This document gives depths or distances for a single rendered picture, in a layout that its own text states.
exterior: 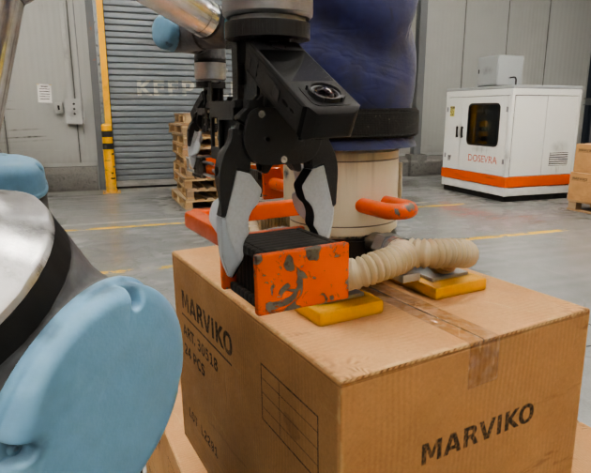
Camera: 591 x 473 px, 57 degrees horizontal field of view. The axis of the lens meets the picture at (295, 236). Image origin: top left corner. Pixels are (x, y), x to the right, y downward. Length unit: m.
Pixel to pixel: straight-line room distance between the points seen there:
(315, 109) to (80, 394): 0.23
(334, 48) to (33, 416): 0.62
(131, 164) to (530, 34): 8.96
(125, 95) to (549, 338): 9.50
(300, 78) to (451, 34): 12.01
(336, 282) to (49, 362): 0.28
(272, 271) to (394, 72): 0.42
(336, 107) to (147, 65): 9.69
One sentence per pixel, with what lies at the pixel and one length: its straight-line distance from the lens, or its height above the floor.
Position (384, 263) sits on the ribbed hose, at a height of 1.15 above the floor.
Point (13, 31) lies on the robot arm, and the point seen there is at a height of 1.46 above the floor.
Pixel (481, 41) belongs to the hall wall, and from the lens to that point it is 12.84.
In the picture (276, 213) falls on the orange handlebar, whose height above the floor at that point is 1.20.
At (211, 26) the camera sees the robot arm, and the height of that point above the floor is 1.50.
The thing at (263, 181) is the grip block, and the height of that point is 1.20.
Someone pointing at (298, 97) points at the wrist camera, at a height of 1.34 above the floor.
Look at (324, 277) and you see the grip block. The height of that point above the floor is 1.20.
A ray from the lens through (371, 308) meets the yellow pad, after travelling 0.72.
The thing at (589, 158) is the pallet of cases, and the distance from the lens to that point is 8.22.
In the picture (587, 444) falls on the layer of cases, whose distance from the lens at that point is 1.58.
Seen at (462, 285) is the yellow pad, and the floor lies 1.09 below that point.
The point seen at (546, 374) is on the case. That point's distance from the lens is 0.79.
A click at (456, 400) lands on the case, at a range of 0.68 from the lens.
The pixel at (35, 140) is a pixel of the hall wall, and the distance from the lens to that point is 10.13.
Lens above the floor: 1.33
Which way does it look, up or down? 13 degrees down
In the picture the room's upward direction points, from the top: straight up
